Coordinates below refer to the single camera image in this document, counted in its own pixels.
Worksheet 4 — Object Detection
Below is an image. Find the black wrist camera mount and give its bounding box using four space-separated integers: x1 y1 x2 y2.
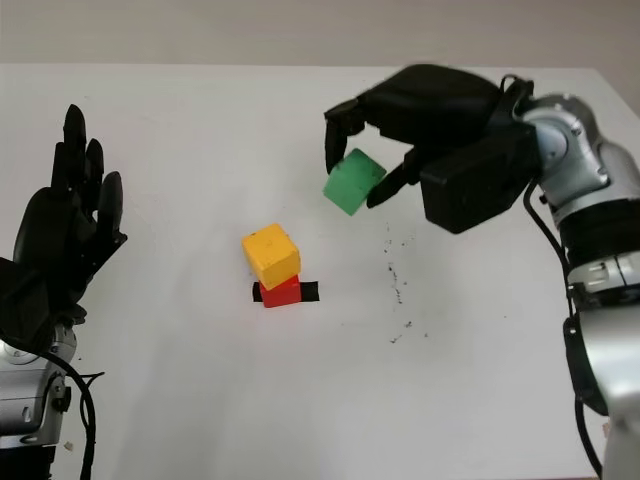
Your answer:
419 122 544 236
0 255 57 354

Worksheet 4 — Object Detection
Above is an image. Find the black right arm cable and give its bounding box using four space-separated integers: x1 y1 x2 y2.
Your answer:
499 74 604 480

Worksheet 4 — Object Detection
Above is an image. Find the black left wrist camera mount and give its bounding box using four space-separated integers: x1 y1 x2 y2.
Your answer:
0 255 57 354

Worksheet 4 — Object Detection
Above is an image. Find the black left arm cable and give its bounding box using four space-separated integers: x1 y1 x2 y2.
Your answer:
0 337 107 480

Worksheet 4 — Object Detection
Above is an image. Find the green cube block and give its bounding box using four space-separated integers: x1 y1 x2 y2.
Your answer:
322 147 389 217

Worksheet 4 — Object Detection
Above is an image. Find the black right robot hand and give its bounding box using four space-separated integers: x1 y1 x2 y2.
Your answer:
323 63 506 210

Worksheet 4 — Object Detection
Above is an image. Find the yellow cube block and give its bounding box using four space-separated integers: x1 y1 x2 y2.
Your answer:
241 223 302 290

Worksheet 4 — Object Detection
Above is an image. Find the red cube block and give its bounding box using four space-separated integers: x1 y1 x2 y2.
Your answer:
259 273 303 309

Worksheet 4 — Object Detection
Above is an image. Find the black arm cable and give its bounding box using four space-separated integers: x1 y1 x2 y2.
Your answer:
499 74 604 480
0 337 107 480

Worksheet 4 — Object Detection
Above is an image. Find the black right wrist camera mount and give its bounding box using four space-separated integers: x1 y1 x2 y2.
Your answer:
419 122 544 236

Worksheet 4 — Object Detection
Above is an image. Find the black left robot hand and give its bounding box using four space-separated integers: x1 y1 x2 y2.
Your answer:
10 103 129 326

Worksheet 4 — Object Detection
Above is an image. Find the black tape strip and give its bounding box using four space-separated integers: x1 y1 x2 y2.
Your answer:
252 281 321 304

